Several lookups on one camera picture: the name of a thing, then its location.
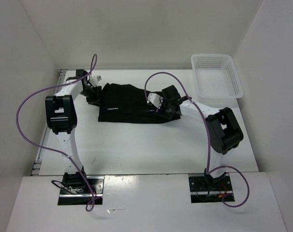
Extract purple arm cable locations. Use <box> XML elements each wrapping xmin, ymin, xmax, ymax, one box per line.
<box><xmin>145</xmin><ymin>72</ymin><xmax>250</xmax><ymax>208</ymax></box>
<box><xmin>16</xmin><ymin>53</ymin><xmax>101</xmax><ymax>212</ymax></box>

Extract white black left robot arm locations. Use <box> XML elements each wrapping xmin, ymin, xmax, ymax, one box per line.
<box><xmin>45</xmin><ymin>69</ymin><xmax>102</xmax><ymax>193</ymax></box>

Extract white perforated plastic basket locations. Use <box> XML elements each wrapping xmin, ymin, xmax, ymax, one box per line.
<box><xmin>191</xmin><ymin>54</ymin><xmax>244</xmax><ymax>100</ymax></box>

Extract black sport shorts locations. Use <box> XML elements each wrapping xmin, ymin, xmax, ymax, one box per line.
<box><xmin>98</xmin><ymin>83</ymin><xmax>181</xmax><ymax>124</ymax></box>

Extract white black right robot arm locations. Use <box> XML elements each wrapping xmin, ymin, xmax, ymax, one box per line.
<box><xmin>147</xmin><ymin>86</ymin><xmax>244</xmax><ymax>190</ymax></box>

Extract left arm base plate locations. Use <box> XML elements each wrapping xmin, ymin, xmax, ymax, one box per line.
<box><xmin>53</xmin><ymin>176</ymin><xmax>105</xmax><ymax>206</ymax></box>

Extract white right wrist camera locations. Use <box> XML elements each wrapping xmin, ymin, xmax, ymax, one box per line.
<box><xmin>147</xmin><ymin>93</ymin><xmax>163</xmax><ymax>109</ymax></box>

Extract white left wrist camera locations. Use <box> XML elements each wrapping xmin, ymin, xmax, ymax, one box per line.
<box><xmin>89</xmin><ymin>75</ymin><xmax>102</xmax><ymax>87</ymax></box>

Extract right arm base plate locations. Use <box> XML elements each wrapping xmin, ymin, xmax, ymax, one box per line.
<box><xmin>189</xmin><ymin>175</ymin><xmax>235</xmax><ymax>203</ymax></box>

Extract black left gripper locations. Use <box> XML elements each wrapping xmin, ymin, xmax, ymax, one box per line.
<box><xmin>79</xmin><ymin>85</ymin><xmax>105</xmax><ymax>107</ymax></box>

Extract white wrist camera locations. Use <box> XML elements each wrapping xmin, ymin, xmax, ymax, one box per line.
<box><xmin>147</xmin><ymin>93</ymin><xmax>163</xmax><ymax>109</ymax></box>
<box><xmin>89</xmin><ymin>75</ymin><xmax>102</xmax><ymax>87</ymax></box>

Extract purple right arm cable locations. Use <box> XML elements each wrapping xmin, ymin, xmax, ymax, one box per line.
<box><xmin>145</xmin><ymin>72</ymin><xmax>250</xmax><ymax>208</ymax></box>

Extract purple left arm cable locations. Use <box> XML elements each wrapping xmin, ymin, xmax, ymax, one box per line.
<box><xmin>16</xmin><ymin>53</ymin><xmax>101</xmax><ymax>212</ymax></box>

